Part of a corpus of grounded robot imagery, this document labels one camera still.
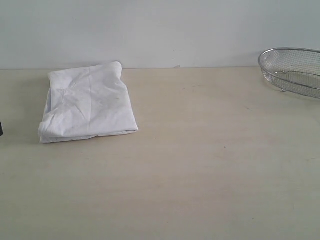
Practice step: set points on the metal wire mesh basket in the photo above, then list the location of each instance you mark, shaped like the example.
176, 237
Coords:
295, 70

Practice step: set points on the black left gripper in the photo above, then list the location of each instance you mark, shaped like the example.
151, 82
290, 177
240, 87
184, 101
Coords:
1, 129

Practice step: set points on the white t-shirt red logo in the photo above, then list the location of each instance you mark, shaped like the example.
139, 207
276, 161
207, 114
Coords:
87, 102

